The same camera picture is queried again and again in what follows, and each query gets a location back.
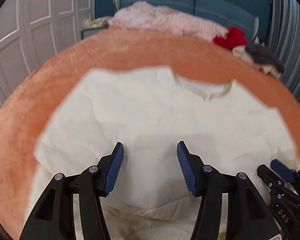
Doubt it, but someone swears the red garment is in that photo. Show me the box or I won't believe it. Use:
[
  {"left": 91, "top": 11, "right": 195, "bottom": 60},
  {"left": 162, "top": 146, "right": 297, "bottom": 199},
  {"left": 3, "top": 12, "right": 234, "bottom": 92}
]
[{"left": 213, "top": 27, "right": 249, "bottom": 50}]

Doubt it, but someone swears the cream quilted garment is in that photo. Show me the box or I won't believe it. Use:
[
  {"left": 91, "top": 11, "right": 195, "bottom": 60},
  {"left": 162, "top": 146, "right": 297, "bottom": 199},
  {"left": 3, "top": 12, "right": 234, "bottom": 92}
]
[{"left": 27, "top": 67, "right": 300, "bottom": 239}]

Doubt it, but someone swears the bedside table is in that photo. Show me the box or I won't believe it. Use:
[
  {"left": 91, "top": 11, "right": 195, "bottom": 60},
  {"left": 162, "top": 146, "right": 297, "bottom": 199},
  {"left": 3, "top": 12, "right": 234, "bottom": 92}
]
[{"left": 81, "top": 27, "right": 108, "bottom": 40}]

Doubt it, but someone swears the dark grey knit sweater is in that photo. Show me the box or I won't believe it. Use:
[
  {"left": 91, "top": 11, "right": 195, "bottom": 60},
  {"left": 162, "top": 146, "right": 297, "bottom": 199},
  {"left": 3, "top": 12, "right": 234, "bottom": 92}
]
[{"left": 245, "top": 43, "right": 285, "bottom": 73}]

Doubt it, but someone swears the cream white garment pile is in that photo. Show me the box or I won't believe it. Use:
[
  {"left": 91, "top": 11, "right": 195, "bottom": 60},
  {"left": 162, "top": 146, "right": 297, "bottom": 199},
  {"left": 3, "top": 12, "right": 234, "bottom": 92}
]
[{"left": 232, "top": 38, "right": 285, "bottom": 79}]

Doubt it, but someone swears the yellow white cloth on nightstand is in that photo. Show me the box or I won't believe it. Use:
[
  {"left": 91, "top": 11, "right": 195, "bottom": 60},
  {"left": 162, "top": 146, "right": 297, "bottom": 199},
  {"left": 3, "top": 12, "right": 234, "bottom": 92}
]
[{"left": 84, "top": 16, "right": 112, "bottom": 29}]

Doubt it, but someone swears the grey blue curtain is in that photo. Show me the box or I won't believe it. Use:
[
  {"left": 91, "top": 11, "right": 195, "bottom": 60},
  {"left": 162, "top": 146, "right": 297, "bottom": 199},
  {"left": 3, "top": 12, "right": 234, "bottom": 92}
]
[{"left": 267, "top": 0, "right": 300, "bottom": 105}]

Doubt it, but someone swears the pink floral quilt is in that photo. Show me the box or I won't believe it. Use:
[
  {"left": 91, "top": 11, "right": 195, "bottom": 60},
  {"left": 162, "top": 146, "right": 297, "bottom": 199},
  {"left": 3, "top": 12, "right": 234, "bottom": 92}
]
[{"left": 109, "top": 1, "right": 228, "bottom": 42}]

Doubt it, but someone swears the blue upholstered headboard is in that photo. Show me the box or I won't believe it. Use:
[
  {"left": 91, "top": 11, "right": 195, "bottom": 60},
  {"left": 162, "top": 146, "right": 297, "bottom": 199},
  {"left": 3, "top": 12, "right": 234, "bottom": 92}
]
[{"left": 113, "top": 0, "right": 259, "bottom": 41}]

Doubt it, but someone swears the orange plush bedspread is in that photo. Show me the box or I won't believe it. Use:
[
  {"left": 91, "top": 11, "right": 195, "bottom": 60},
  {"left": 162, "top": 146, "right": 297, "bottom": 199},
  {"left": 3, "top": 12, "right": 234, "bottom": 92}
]
[{"left": 0, "top": 28, "right": 300, "bottom": 239}]

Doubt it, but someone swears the white panelled wardrobe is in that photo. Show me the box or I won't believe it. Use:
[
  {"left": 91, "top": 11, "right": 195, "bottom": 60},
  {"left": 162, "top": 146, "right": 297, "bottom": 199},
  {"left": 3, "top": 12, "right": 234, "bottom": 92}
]
[{"left": 0, "top": 0, "right": 94, "bottom": 108}]

